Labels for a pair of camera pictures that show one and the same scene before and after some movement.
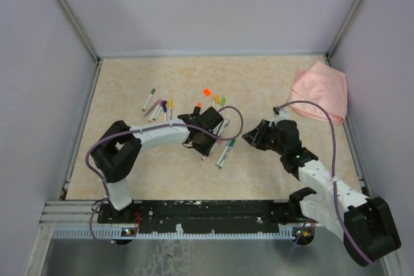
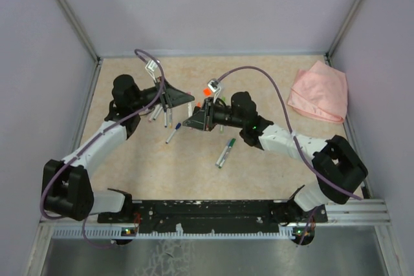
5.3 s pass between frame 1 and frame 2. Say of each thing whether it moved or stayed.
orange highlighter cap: stayed
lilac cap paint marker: stayed
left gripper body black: moved
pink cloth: stayed
